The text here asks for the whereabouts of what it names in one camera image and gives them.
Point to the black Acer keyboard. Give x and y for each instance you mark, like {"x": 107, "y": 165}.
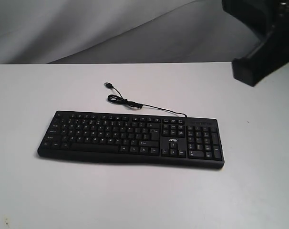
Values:
{"x": 133, "y": 139}

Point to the grey backdrop cloth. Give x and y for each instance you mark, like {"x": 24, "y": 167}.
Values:
{"x": 120, "y": 31}

